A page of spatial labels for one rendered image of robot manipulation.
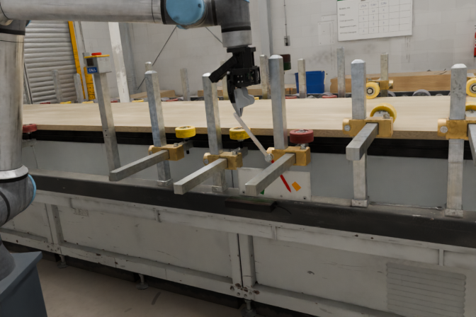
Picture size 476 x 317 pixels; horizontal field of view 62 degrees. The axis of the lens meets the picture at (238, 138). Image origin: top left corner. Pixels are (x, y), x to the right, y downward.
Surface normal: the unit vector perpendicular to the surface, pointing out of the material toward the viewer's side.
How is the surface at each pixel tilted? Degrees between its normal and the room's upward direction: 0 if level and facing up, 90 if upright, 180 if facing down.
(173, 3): 91
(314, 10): 90
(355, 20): 90
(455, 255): 90
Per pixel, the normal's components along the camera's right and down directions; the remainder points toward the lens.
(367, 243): -0.46, 0.23
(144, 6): -0.02, 0.30
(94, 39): 0.86, 0.04
